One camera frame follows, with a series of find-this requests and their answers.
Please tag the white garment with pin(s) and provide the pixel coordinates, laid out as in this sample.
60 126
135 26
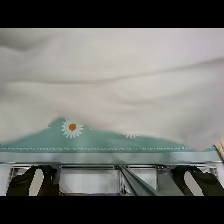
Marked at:
113 73

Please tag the silver frame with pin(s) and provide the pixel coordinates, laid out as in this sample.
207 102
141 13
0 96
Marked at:
133 158

